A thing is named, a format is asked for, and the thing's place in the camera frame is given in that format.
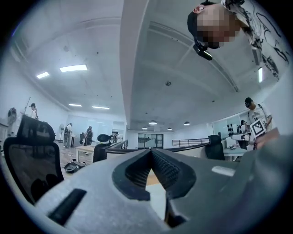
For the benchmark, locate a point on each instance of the black grey bag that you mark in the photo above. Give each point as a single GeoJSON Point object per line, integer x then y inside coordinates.
{"type": "Point", "coordinates": [72, 168]}

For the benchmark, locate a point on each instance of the wooden table with white legs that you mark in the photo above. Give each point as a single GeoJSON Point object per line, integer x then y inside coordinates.
{"type": "Point", "coordinates": [85, 148]}

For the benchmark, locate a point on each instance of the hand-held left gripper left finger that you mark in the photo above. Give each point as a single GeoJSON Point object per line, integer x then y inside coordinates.
{"type": "Point", "coordinates": [91, 182]}

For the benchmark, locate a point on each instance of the black mesh office chair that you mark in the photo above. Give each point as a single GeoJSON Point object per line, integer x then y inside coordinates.
{"type": "Point", "coordinates": [29, 164]}
{"type": "Point", "coordinates": [34, 128]}

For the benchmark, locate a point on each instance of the light blue desk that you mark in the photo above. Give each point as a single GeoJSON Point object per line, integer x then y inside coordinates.
{"type": "Point", "coordinates": [233, 152]}

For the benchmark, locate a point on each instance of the ceiling strip light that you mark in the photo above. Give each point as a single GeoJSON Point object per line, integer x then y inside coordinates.
{"type": "Point", "coordinates": [73, 68]}
{"type": "Point", "coordinates": [42, 75]}
{"type": "Point", "coordinates": [260, 74]}
{"type": "Point", "coordinates": [100, 107]}
{"type": "Point", "coordinates": [75, 105]}

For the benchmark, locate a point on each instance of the person's right forearm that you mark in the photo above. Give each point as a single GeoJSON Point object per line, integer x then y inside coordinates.
{"type": "Point", "coordinates": [267, 137]}

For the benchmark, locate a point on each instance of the person's head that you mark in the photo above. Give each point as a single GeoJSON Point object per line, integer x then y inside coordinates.
{"type": "Point", "coordinates": [215, 25]}

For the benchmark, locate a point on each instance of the tall black office chair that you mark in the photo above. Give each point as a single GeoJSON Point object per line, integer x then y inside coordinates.
{"type": "Point", "coordinates": [215, 148]}

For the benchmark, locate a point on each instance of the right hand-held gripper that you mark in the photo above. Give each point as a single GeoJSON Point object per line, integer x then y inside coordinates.
{"type": "Point", "coordinates": [257, 129]}

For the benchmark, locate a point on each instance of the person's black white patterned top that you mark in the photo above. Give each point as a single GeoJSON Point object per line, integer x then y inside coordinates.
{"type": "Point", "coordinates": [263, 27]}

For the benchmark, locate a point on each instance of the standing fan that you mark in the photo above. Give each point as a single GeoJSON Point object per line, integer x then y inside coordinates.
{"type": "Point", "coordinates": [61, 129]}
{"type": "Point", "coordinates": [12, 114]}

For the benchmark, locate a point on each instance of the black head-mounted camera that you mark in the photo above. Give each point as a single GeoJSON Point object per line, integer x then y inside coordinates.
{"type": "Point", "coordinates": [203, 53]}

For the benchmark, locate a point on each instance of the black office chair with headrest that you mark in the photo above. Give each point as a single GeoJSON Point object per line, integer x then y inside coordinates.
{"type": "Point", "coordinates": [99, 153]}

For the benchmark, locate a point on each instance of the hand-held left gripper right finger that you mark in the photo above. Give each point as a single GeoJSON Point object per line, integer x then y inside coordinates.
{"type": "Point", "coordinates": [206, 189]}

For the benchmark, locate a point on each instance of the black framed glass doors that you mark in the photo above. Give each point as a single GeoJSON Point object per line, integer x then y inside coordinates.
{"type": "Point", "coordinates": [151, 141]}

